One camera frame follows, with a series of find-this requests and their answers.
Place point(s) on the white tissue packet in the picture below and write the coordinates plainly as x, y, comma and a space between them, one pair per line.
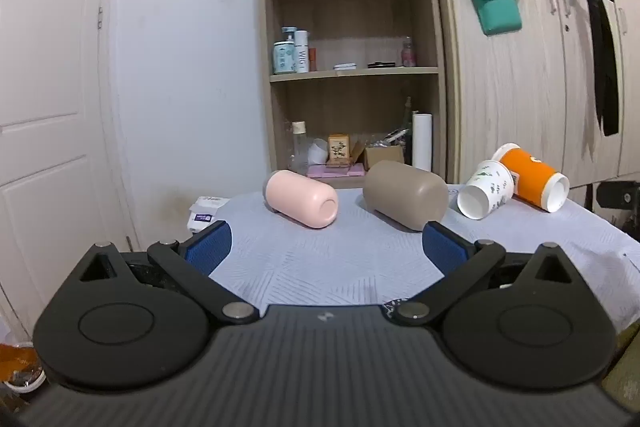
202, 214

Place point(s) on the white floral paper cup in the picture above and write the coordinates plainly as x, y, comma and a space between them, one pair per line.
487, 187

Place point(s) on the white door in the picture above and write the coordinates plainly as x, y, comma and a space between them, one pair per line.
55, 107

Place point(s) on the open cardboard box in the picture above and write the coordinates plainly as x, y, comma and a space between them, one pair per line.
382, 156

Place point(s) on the light blue tablecloth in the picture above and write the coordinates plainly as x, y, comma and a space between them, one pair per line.
325, 267

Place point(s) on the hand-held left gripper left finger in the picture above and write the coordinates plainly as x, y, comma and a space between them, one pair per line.
207, 248

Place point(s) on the small wooden floral box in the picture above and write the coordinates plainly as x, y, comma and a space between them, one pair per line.
339, 151

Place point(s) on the small white cup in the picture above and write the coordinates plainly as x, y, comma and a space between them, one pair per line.
317, 152

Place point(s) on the flat pink box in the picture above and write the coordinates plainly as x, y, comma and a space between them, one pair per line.
335, 171

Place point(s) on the pink bottle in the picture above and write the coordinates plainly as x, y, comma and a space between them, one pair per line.
408, 54

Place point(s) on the wooden wardrobe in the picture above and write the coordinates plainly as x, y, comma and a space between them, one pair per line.
540, 97

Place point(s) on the black chair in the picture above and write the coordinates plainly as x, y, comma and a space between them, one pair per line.
617, 199

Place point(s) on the clear bottle with beige cap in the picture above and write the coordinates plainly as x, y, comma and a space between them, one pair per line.
299, 149

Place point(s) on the light blue pump bottle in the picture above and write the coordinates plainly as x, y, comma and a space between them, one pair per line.
283, 57

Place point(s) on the pink cup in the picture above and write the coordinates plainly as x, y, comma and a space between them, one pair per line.
297, 197

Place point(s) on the white spray bottle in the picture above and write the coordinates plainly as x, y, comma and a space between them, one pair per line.
301, 54

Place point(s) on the taupe cup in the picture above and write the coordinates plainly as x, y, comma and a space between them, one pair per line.
405, 194

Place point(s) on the white paper roll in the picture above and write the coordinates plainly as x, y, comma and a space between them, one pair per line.
421, 142

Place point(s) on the small orange tube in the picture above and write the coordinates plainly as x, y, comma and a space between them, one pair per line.
313, 59

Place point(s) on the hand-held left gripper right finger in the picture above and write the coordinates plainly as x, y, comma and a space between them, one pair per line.
444, 249

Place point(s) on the black ribbon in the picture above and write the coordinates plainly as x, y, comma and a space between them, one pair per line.
602, 57

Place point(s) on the orange paper cup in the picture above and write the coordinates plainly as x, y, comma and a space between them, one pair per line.
530, 177

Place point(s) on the teal bag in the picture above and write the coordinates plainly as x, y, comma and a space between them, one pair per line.
497, 7

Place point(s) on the flat white box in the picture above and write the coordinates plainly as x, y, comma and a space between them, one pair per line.
345, 67

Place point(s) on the flat black case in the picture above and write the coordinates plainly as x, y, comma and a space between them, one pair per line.
381, 64

